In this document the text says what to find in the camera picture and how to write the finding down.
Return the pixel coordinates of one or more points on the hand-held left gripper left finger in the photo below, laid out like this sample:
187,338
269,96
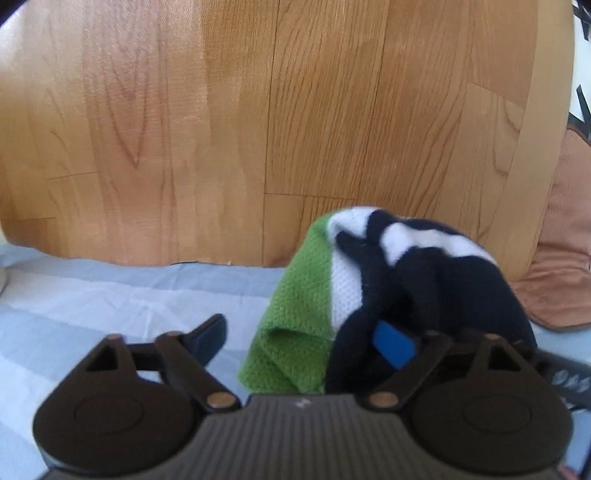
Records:
213,333

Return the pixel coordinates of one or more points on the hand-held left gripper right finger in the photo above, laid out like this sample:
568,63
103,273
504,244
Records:
392,345

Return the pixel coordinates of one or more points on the navy green striped knitted sweater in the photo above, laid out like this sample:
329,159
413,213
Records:
351,286

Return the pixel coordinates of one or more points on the blue white striped bedsheet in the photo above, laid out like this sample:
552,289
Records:
115,300

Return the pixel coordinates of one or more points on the brown cushion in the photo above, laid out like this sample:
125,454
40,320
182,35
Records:
565,258

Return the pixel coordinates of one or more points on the wooden headboard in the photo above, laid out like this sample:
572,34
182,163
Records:
277,129

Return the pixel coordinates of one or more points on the black white patterned cloth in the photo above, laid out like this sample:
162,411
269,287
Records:
584,92

